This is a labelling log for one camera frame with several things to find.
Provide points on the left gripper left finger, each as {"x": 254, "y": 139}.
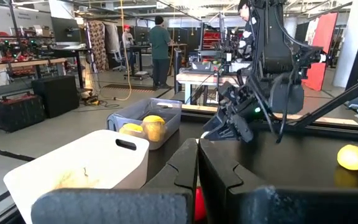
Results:
{"x": 179, "y": 168}

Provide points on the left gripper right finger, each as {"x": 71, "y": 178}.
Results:
{"x": 222, "y": 174}

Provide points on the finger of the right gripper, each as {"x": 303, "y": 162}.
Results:
{"x": 242, "y": 129}
{"x": 217, "y": 129}

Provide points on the red tomato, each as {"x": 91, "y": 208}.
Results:
{"x": 200, "y": 205}

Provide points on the yellow lemon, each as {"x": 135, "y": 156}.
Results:
{"x": 154, "y": 129}
{"x": 131, "y": 128}
{"x": 352, "y": 157}

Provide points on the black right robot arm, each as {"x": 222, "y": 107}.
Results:
{"x": 272, "y": 46}

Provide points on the translucent grey plastic basket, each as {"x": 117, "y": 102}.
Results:
{"x": 172, "y": 121}

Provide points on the wooden workbench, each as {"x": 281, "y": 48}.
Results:
{"x": 20, "y": 63}
{"x": 197, "y": 79}

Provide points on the person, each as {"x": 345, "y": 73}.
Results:
{"x": 160, "y": 53}
{"x": 127, "y": 40}
{"x": 245, "y": 18}

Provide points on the white plastic basket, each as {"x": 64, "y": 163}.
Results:
{"x": 89, "y": 155}

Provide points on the red panel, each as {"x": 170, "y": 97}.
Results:
{"x": 320, "y": 49}

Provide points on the black box case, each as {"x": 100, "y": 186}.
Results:
{"x": 56, "y": 96}

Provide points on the brown patterned cloth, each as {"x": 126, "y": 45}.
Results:
{"x": 98, "y": 43}

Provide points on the black case with red trim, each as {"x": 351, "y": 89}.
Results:
{"x": 19, "y": 112}

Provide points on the black computer monitor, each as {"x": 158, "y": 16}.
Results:
{"x": 62, "y": 29}

